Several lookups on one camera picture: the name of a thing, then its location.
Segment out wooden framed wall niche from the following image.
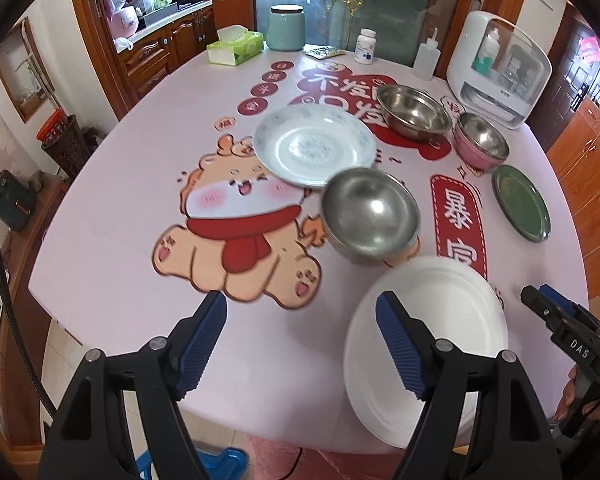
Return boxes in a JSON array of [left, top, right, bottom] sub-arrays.
[[0, 16, 48, 123]]

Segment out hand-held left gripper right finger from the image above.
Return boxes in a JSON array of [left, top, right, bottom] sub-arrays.
[[375, 291, 566, 480]]

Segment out frosted glass door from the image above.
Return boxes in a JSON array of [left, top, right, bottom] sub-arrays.
[[254, 0, 441, 68]]

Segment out white pill bottle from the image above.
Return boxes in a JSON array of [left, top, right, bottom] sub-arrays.
[[354, 28, 378, 65]]

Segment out plain white plate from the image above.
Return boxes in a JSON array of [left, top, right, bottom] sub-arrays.
[[343, 255, 510, 450]]

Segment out blue plastic stool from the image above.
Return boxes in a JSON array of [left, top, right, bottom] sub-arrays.
[[139, 447, 251, 480]]

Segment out brown wicker basket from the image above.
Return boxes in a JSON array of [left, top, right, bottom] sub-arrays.
[[41, 115, 92, 177]]

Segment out green plate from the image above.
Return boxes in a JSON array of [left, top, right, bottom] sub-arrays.
[[491, 164, 552, 242]]

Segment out wooden side cabinet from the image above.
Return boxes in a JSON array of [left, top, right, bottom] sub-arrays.
[[545, 95, 600, 286]]

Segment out pink floral pot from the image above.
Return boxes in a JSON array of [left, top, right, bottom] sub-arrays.
[[111, 4, 142, 36]]

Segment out wooden kitchen cabinet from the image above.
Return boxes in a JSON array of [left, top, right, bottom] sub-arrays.
[[115, 5, 218, 116]]

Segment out white floral ceramic plate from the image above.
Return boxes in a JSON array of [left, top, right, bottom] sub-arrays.
[[253, 105, 378, 188]]

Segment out dark green box device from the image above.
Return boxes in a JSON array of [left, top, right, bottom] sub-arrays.
[[0, 170, 37, 233]]

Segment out white countertop sterilizer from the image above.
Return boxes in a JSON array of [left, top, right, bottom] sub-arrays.
[[446, 11, 553, 131]]

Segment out green tissue box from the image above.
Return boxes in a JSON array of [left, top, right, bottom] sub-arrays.
[[206, 25, 265, 67]]

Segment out pink steel-lined bowl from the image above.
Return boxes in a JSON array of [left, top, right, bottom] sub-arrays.
[[453, 112, 511, 171]]

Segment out clear squeeze bottle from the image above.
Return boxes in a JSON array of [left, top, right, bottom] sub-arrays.
[[412, 27, 441, 81]]

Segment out pink printed tablecloth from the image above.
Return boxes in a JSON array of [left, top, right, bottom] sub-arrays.
[[27, 47, 593, 448]]

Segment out shallow steel bowl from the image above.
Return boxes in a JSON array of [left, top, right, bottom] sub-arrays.
[[376, 84, 453, 147]]

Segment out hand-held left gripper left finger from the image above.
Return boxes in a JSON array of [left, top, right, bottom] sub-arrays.
[[37, 291, 228, 480]]

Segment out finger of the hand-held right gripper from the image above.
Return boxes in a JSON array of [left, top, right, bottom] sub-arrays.
[[521, 284, 588, 334]]

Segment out deep steel bowl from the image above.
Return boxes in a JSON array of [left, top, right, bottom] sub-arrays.
[[321, 167, 422, 263]]

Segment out mint green canister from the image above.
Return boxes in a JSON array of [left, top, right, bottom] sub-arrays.
[[266, 4, 307, 52]]

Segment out person's right hand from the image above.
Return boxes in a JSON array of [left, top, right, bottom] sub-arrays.
[[553, 364, 600, 425]]

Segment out black cable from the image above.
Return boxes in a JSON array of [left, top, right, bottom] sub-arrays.
[[0, 202, 56, 416]]

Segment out red plastic basket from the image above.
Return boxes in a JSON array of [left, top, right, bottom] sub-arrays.
[[36, 108, 66, 142]]

